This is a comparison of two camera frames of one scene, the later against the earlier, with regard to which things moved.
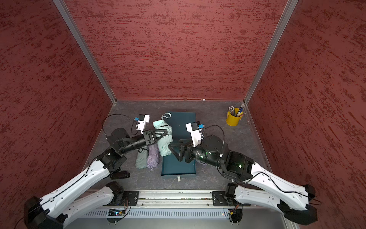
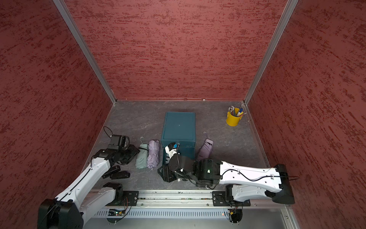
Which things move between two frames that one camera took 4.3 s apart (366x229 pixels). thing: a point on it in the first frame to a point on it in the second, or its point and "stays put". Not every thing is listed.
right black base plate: x=218 y=199 stays put
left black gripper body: x=147 y=138 to x=128 y=154
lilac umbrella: x=153 y=156 stays put
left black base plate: x=130 y=198 stays put
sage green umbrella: x=142 y=157 stays put
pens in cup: x=236 y=111 stays put
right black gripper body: x=191 y=155 to x=179 y=174
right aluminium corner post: x=273 y=51 stays put
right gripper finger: x=177 y=150 to x=167 y=175
